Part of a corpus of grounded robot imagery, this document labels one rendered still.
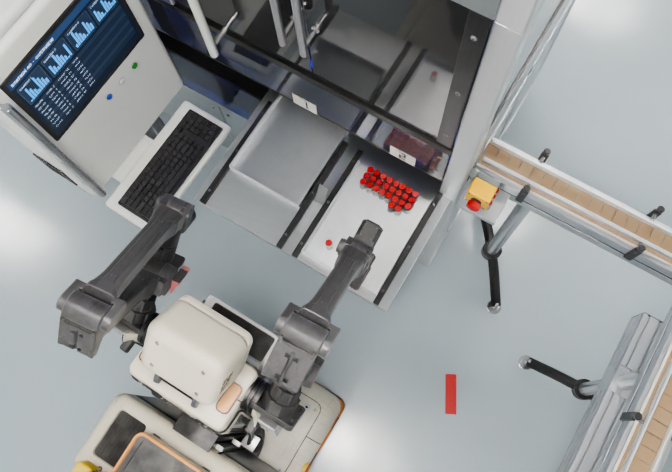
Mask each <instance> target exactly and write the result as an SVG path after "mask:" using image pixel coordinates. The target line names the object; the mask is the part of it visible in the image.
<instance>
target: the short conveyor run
mask: <svg viewBox="0 0 672 472"><path fill-rule="evenodd" d="M550 153H551V150H550V149H549V148H546V149H544V151H542V153H541V154H540V156H539V157H538V159H536V158H534V157H532V156H530V155H528V154H526V153H524V152H522V151H520V150H518V149H516V148H514V147H512V146H510V145H508V144H506V143H504V142H502V141H500V140H499V139H497V138H495V137H492V138H491V140H490V142H489V143H488V145H487V147H486V149H485V150H484V152H483V154H482V156H481V157H480V159H479V161H478V162H477V164H476V166H475V169H476V170H478V171H480V172H482V173H484V174H486V175H488V176H490V177H492V178H494V179H495V180H497V181H499V182H501V184H500V186H499V187H498V188H499V189H500V190H502V191H504V192H506V193H507V194H509V195H510V197H509V200H511V201H513V202H515V203H517V204H519V205H521V206H523V207H524V208H526V209H528V210H530V211H532V212H534V213H536V214H538V215H540V216H541V217H543V218H545V219H547V220H549V221H551V222H553V223H555V224H557V225H558V226H560V227H562V228H564V229H566V230H568V231H570V232H572V233H574V234H575V235H577V236H579V237H581V238H583V239H585V240H587V241H589V242H591V243H593V244H594V245H596V246H598V247H600V248H602V249H604V250H606V251H608V252H610V253H611V254H613V255H615V256H617V257H619V258H621V259H623V260H625V261H627V262H628V263H630V264H632V265H634V266H636V267H638V268H640V269H642V270H644V271H645V272H647V273H649V274H651V275H653V276H655V277H657V278H659V279H661V280H662V281H664V282H666V283H668V284H670V285H672V228H670V227H668V226H667V225H665V224H663V223H661V222H659V221H657V220H655V219H656V218H657V217H658V216H660V215H661V214H662V213H663V212H664V211H665V208H664V207H663V206H659V207H657V208H656V209H653V210H652V211H651V212H649V213H648V214H647V215H645V214H643V213H641V212H639V211H637V210H635V209H633V208H631V207H629V206H627V205H626V204H624V203H622V202H620V201H618V200H616V199H614V198H612V197H610V196H608V195H606V194H604V193H602V192H600V191H598V190H596V189H594V188H592V187H590V186H588V185H586V184H584V183H583V182H581V181H579V180H577V179H575V178H573V177H571V176H569V175H567V174H565V173H563V172H561V171H559V170H557V169H555V168H553V167H551V166H549V165H547V164H545V162H546V160H547V159H548V157H549V156H550Z"/></svg>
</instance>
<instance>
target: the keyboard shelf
mask: <svg viewBox="0 0 672 472"><path fill-rule="evenodd" d="M189 109H191V110H193V111H194V112H196V113H198V114H199V115H201V116H203V117H204V118H206V119H208V120H209V121H211V122H213V123H215V124H216V125H218V126H220V127H221V128H223V131H222V132H221V133H220V135H219V136H218V137H217V139H216V140H215V141H214V143H213V144H212V145H211V147H210V148H209V149H208V151H207V152H206V153H205V155H204V156H203V157H202V159H201V160H200V161H199V163H198V164H197V165H196V167H195V168H194V169H193V171H192V172H191V173H190V175H189V176H188V177H187V179H186V180H185V181H184V183H183V184H182V185H181V187H180V188H179V189H178V191H177V192H176V193H175V195H174V196H175V197H177V198H179V199H181V198H182V196H183V195H184V194H185V192H186V191H187V190H188V188H189V187H190V186H191V184H192V183H193V181H194V180H195V179H196V177H197V176H198V175H199V173H200V172H201V171H202V169H203V168H204V167H205V165H206V164H207V163H208V161H209V160H210V159H211V157H212V156H213V155H214V153H215V152H216V151H217V149H218V148H219V147H220V145H221V144H222V142H223V141H224V140H225V138H226V137H227V136H228V134H229V133H230V132H231V127H230V126H229V125H227V124H225V123H224V122H222V121H220V120H219V119H217V118H215V117H214V116H212V115H210V114H209V113H207V112H205V111H204V110H202V109H200V108H199V107H197V106H195V105H194V104H192V103H190V102H188V101H184V102H183V103H182V104H181V106H180V107H179V108H178V110H177V111H176V112H175V113H174V115H173V116H172V117H171V119H170V120H169V121H168V122H167V124H166V125H165V126H164V128H163V129H162V130H161V132H160V133H159V134H158V135H157V137H156V138H155V139H154V140H152V139H151V138H149V137H148V136H146V135H144V136H143V137H142V138H141V140H140V141H139V142H138V144H137V145H136V146H135V147H134V149H133V150H132V151H131V152H130V154H129V155H128V156H127V158H126V159H125V160H124V161H123V163H122V164H121V165H120V167H119V168H118V169H117V170H116V172H115V173H114V174H113V176H112V178H114V179H116V180H117V181H119V182H120V184H119V186H118V187H117V188H116V190H115V191H114V192H113V193H112V195H111V196H110V197H109V199H108V200H107V201H106V205H107V206H108V207H109V208H110V209H112V210H113V211H115V212H117V213H118V214H120V215H121V216H123V217H124V218H126V219H127V220H129V221H130V222H132V223H133V224H135V225H136V226H138V227H140V228H141V229H142V228H143V227H144V226H145V225H146V224H147V222H145V221H144V220H142V219H141V218H139V217H138V216H136V215H134V214H133V213H131V212H130V211H128V210H127V209H125V208H124V207H122V206H121V205H119V204H118V201H119V200H120V199H121V197H122V196H123V195H124V194H125V192H126V191H127V190H128V188H129V187H130V186H131V184H132V183H133V182H134V181H135V179H136V178H137V177H138V175H139V174H140V173H141V171H142V170H143V169H144V168H145V166H146V165H147V164H148V162H149V161H150V160H151V159H152V157H153V156H154V155H155V153H156V152H157V151H158V149H159V148H160V147H161V146H162V144H163V143H164V142H165V140H166V139H167V138H168V136H169V135H170V134H171V133H172V131H173V130H174V129H175V127H176V126H177V125H178V123H179V122H180V121H181V120H182V118H183V117H184V116H185V114H186V113H187V112H188V110H189Z"/></svg>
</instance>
